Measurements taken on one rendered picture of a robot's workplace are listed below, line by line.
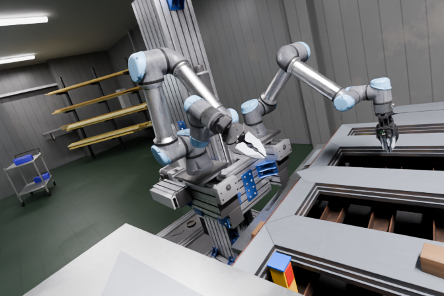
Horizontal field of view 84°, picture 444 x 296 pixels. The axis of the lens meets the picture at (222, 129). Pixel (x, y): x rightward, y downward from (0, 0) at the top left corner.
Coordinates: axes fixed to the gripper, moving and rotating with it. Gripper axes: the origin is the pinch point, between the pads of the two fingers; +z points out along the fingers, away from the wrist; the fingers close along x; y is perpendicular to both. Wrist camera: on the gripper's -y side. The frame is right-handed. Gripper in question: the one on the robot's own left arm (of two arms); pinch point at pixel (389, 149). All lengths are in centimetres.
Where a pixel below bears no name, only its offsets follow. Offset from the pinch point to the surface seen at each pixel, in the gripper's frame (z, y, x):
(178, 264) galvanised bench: -12, 105, -36
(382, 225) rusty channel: 24.6, 26.9, -2.0
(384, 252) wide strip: 6, 63, 5
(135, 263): -15, 111, -46
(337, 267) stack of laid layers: 8, 72, -7
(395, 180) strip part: 5.8, 19.3, 3.6
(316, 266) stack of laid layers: 9, 72, -13
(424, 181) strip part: 5.8, 18.8, 13.3
